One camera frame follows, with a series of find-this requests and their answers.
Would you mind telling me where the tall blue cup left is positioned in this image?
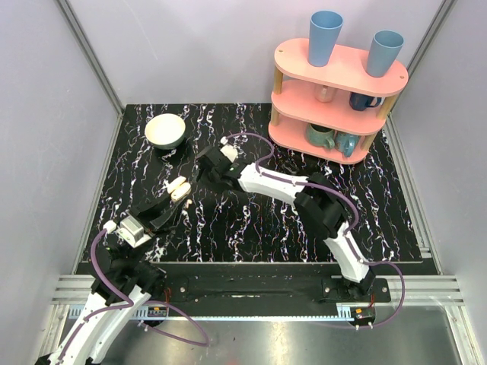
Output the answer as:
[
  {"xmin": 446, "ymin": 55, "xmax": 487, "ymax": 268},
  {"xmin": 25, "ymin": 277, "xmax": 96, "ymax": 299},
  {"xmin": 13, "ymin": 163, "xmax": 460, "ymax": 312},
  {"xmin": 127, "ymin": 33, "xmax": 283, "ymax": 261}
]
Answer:
[{"xmin": 308, "ymin": 11, "xmax": 343, "ymax": 67}]

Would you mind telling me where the light blue mug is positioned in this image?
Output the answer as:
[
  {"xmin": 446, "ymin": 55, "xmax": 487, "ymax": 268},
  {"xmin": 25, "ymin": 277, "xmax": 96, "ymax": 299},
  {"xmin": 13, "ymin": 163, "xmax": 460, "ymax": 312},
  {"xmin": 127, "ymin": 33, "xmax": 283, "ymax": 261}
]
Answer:
[{"xmin": 335, "ymin": 132, "xmax": 361, "ymax": 157}]

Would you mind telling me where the tall blue cup right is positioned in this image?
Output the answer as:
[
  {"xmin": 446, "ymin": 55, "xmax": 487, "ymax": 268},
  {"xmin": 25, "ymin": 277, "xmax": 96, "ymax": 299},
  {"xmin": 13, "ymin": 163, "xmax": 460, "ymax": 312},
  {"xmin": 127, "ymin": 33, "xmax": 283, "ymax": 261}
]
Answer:
[{"xmin": 365, "ymin": 30, "xmax": 404, "ymax": 78}]

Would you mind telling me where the pink mug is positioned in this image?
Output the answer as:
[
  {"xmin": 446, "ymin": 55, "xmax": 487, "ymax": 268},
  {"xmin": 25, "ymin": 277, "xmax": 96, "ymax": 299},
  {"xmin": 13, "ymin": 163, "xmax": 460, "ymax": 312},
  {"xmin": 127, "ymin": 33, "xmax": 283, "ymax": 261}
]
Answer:
[{"xmin": 314, "ymin": 84, "xmax": 337, "ymax": 103}]

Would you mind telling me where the beige earbud charging case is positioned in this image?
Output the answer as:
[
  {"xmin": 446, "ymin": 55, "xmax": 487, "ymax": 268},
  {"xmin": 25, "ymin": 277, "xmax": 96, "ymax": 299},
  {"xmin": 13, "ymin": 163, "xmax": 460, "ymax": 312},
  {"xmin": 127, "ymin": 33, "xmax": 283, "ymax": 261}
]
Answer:
[{"xmin": 166, "ymin": 176, "xmax": 191, "ymax": 202}]

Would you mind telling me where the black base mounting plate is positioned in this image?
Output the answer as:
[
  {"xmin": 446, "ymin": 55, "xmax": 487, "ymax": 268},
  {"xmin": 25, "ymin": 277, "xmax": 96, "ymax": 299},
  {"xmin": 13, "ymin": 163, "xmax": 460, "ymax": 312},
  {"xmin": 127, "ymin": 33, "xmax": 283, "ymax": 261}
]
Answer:
[{"xmin": 142, "ymin": 262, "xmax": 391, "ymax": 304}]

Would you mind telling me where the pink three-tier shelf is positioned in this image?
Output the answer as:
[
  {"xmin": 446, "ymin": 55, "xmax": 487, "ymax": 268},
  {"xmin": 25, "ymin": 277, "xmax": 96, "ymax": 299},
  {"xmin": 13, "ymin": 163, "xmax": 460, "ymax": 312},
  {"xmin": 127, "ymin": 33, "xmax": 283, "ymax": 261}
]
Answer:
[{"xmin": 269, "ymin": 38, "xmax": 409, "ymax": 164}]

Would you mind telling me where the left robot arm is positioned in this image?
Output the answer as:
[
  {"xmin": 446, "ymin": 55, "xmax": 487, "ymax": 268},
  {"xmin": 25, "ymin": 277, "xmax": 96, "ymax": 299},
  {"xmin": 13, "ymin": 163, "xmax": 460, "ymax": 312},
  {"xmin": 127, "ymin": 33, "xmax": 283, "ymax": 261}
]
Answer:
[{"xmin": 37, "ymin": 189, "xmax": 186, "ymax": 364}]

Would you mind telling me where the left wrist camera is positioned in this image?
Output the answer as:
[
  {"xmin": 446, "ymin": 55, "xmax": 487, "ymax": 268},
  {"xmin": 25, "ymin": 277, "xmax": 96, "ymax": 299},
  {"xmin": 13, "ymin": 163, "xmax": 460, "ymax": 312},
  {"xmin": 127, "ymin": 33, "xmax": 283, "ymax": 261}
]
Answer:
[{"xmin": 103, "ymin": 216, "xmax": 151, "ymax": 249}]

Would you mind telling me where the white ceramic bowl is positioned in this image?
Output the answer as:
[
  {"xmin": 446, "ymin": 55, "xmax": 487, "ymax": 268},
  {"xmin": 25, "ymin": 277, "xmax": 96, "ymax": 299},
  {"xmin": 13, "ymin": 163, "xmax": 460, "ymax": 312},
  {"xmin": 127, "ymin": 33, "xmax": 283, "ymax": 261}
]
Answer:
[{"xmin": 145, "ymin": 113, "xmax": 186, "ymax": 150}]

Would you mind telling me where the tall blue cup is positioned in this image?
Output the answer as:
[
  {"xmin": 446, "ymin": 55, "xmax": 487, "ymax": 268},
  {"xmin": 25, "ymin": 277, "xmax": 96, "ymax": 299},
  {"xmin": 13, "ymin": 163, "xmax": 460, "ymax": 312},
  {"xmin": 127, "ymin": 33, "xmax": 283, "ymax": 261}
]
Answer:
[
  {"xmin": 308, "ymin": 11, "xmax": 343, "ymax": 67},
  {"xmin": 365, "ymin": 30, "xmax": 404, "ymax": 78}
]

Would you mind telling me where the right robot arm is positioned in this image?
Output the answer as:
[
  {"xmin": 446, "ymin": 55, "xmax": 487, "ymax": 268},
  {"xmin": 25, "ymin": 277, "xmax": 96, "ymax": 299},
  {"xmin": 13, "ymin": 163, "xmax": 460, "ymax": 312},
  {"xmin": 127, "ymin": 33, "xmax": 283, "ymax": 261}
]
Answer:
[{"xmin": 196, "ymin": 144, "xmax": 375, "ymax": 302}]

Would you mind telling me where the green glazed mug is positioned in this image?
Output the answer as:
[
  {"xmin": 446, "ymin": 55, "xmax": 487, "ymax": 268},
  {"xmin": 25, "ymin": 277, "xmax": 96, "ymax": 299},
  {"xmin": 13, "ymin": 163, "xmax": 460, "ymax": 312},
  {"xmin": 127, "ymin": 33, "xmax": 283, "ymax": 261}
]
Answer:
[{"xmin": 306, "ymin": 123, "xmax": 335, "ymax": 150}]

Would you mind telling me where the dark blue mug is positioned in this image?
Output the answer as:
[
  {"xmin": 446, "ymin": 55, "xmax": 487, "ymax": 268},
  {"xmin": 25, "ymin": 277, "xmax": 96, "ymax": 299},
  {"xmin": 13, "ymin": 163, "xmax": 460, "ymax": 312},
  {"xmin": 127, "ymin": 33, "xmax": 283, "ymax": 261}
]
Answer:
[{"xmin": 349, "ymin": 93, "xmax": 382, "ymax": 112}]

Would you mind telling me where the aluminium rail frame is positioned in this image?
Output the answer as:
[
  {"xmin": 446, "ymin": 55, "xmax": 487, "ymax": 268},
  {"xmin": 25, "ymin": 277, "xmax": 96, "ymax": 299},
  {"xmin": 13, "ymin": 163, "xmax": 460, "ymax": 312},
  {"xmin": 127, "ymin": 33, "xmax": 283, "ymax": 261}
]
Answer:
[{"xmin": 49, "ymin": 243, "xmax": 473, "ymax": 332}]

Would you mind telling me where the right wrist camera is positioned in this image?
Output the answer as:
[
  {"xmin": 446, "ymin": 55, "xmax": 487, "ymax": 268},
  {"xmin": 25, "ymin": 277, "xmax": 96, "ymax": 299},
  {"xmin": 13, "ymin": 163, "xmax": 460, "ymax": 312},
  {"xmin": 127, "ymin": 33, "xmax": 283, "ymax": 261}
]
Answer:
[{"xmin": 220, "ymin": 137, "xmax": 238, "ymax": 163}]

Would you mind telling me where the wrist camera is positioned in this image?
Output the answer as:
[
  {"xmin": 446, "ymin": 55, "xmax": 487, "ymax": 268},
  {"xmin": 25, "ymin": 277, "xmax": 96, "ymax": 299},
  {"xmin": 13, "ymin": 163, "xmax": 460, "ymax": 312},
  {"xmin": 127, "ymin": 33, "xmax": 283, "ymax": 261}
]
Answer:
[
  {"xmin": 103, "ymin": 216, "xmax": 151, "ymax": 249},
  {"xmin": 220, "ymin": 137, "xmax": 238, "ymax": 163}
]

